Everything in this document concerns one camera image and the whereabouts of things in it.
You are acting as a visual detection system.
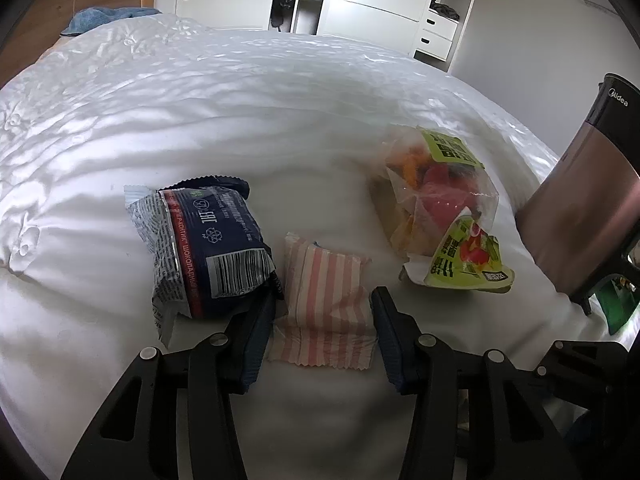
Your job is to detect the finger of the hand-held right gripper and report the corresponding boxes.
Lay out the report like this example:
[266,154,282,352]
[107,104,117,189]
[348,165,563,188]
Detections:
[535,339,633,408]

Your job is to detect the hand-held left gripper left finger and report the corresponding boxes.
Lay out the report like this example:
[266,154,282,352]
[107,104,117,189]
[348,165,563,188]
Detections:
[60,287,278,480]

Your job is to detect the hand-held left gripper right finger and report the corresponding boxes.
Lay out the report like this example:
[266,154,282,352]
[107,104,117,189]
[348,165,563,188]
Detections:
[369,286,583,480]

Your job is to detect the green plastic tray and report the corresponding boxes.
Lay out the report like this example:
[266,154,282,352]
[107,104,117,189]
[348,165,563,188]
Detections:
[597,270,640,336]

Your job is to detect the pink striped snack packet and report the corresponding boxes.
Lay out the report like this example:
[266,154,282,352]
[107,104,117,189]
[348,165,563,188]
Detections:
[267,232,378,371]

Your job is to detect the blue and white snack packet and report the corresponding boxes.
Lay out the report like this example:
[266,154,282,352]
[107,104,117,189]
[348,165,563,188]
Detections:
[124,175,283,346]

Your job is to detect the clear green-labelled snack bag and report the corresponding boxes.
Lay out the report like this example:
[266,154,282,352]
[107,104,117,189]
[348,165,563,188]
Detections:
[370,125,516,293]

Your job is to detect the brown and black electric kettle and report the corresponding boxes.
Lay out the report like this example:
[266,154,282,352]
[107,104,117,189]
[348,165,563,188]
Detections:
[515,72,640,316]

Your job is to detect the white drawer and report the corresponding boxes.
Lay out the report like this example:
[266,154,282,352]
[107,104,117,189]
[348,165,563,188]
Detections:
[422,12,458,41]
[415,30,453,58]

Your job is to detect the dark folded clothes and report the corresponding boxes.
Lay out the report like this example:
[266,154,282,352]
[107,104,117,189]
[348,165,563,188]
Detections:
[430,0,461,21]

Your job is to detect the blue cloth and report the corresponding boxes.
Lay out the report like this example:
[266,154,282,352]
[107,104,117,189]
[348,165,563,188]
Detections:
[60,6,163,37]

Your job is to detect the wooden headboard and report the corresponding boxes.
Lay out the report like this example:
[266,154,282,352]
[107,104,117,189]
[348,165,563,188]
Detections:
[0,0,158,91]

